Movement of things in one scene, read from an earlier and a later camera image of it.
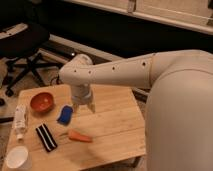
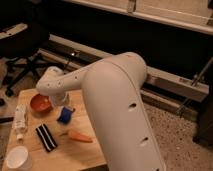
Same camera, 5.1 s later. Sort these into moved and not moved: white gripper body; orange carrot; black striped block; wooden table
Moved: white gripper body
Not moved: wooden table; orange carrot; black striped block
